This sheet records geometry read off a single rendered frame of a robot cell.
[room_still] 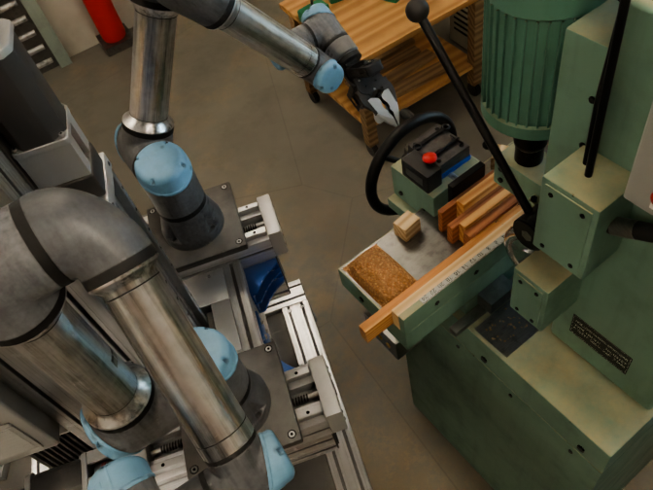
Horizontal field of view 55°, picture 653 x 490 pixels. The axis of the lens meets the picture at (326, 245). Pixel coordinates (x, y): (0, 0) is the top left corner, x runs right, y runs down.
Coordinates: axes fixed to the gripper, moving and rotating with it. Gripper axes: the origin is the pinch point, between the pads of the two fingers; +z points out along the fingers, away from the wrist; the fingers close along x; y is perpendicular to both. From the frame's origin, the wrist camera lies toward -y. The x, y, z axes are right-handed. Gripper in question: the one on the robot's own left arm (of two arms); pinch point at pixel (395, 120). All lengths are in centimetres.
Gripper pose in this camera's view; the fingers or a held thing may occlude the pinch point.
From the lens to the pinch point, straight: 152.9
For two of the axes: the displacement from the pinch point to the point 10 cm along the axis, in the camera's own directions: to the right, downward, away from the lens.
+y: -1.2, 2.3, 9.7
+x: -8.2, 5.3, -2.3
